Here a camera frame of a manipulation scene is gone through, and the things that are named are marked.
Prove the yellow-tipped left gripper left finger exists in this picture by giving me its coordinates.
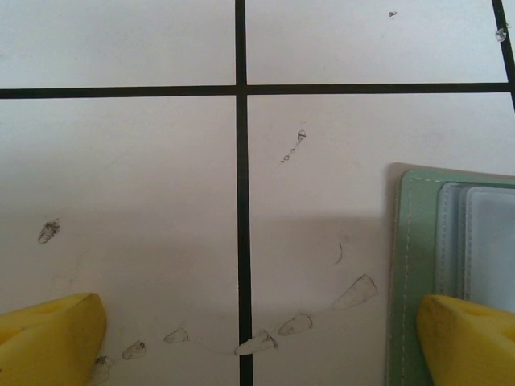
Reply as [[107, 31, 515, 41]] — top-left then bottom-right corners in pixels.
[[0, 292, 108, 386]]

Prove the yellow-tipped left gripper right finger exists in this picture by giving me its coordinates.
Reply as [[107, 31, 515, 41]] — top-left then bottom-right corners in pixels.
[[416, 294, 515, 386]]

